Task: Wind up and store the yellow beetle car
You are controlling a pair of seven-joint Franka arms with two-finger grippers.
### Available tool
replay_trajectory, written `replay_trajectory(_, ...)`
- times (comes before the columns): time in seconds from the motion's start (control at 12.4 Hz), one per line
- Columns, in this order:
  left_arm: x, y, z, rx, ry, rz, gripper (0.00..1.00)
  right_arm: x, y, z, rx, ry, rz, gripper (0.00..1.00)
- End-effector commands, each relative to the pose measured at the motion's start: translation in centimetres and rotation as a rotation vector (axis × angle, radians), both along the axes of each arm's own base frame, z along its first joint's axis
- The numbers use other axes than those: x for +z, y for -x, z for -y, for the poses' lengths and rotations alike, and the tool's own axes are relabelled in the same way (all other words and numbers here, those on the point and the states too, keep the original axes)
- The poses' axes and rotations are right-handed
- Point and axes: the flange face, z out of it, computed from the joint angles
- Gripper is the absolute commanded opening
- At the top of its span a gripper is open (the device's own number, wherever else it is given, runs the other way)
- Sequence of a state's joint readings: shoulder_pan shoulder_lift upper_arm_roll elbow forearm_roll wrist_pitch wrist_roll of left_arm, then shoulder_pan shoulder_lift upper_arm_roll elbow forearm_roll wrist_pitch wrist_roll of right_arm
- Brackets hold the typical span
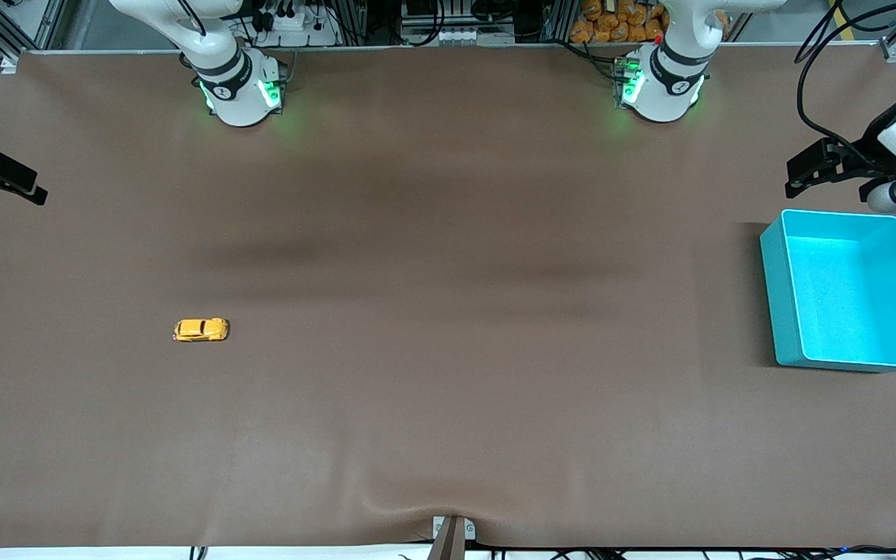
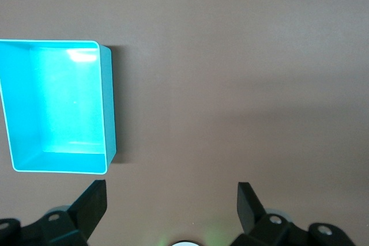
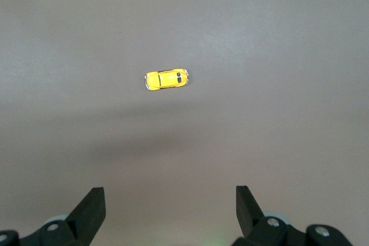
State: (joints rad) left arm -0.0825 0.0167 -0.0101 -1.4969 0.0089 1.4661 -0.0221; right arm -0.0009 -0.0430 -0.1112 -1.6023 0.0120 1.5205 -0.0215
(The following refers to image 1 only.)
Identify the yellow toy beetle car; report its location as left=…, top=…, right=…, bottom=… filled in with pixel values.
left=173, top=317, right=230, bottom=343

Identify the teal plastic bin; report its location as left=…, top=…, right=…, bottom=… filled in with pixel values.
left=759, top=208, right=896, bottom=373

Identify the orange packaged goods pile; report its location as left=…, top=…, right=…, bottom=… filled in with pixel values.
left=570, top=0, right=730, bottom=45

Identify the white power strip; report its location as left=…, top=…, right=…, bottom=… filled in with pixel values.
left=250, top=0, right=341, bottom=47

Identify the white terminal block strip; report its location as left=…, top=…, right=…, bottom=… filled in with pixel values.
left=404, top=26, right=516, bottom=47

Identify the brown table mat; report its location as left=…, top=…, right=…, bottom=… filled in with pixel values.
left=0, top=43, right=896, bottom=550

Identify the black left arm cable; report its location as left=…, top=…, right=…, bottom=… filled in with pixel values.
left=796, top=0, right=896, bottom=168

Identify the metal table clamp bracket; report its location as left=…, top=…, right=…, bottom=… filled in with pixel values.
left=431, top=515, right=478, bottom=560

